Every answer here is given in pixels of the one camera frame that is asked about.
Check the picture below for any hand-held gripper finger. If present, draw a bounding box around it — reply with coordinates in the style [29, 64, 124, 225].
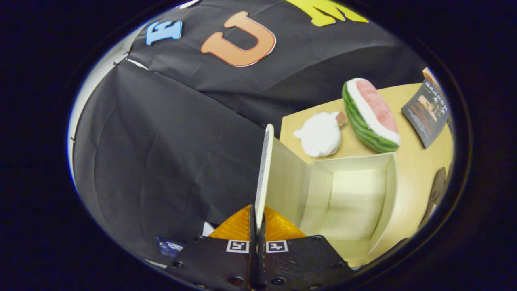
[165, 204, 259, 291]
[258, 205, 356, 291]

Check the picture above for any beige fabric storage box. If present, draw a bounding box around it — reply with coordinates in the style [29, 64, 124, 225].
[254, 123, 398, 267]

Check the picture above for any brown fuzzy shoe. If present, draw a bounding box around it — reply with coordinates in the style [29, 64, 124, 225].
[418, 167, 448, 231]

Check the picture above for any blue printed packet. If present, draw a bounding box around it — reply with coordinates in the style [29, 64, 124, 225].
[156, 236, 185, 259]

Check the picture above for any white plush toy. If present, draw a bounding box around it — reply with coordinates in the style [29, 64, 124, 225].
[294, 111, 348, 158]

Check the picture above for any watermelon slice plush toy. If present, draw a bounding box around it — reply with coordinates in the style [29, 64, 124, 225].
[342, 78, 401, 153]

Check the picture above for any black paperback book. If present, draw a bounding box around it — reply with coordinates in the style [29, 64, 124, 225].
[401, 79, 450, 149]

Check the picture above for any beige cover book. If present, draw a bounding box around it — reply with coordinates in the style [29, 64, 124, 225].
[422, 67, 445, 96]

